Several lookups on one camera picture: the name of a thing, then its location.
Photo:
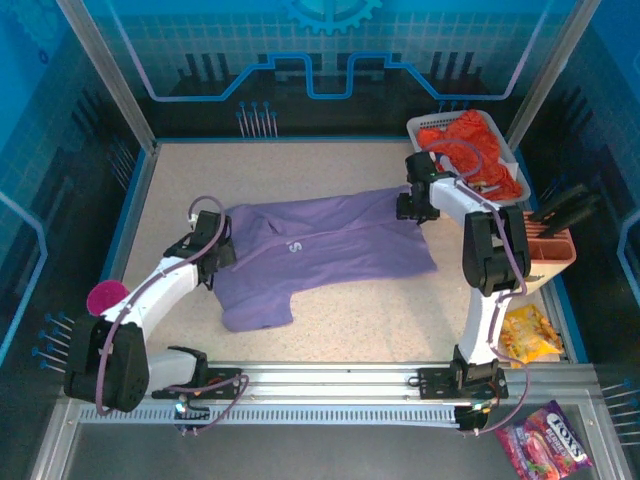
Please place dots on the purple Fox's candy bag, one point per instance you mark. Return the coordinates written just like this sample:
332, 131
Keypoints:
545, 445

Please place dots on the aluminium frame post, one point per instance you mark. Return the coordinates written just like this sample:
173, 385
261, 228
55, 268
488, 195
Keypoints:
109, 75
550, 75

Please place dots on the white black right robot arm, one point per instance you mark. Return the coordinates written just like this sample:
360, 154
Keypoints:
482, 325

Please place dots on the yellow snack bag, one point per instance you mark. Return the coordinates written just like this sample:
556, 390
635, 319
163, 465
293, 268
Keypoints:
530, 335

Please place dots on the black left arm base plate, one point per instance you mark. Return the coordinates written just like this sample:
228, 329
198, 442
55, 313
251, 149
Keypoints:
225, 385

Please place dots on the beige knife block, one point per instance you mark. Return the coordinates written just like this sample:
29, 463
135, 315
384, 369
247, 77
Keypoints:
555, 270

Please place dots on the orange t-shirt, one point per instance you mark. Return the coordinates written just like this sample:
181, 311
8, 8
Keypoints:
490, 165

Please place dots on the pink goblet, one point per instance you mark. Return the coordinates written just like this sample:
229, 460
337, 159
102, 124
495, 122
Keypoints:
106, 297

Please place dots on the aluminium base frame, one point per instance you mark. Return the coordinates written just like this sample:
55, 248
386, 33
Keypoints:
325, 375

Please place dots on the white plastic basket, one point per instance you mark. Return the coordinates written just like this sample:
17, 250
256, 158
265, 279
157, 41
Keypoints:
417, 127

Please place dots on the purple t-shirt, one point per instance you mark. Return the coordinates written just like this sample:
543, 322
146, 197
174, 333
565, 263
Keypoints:
340, 240

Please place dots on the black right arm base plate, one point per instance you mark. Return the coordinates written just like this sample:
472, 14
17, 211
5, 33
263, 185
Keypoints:
435, 385

